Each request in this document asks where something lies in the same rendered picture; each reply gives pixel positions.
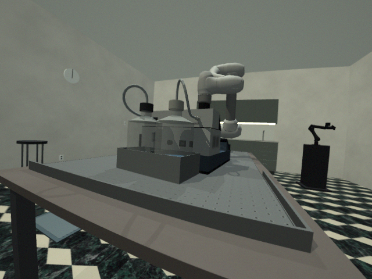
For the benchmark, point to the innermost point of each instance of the clear plastic bottle with black cap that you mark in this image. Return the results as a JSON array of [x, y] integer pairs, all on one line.
[[141, 130]]

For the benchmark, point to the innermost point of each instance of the clear plastic bottle with grey cap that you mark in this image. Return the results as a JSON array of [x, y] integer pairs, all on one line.
[[174, 134]]

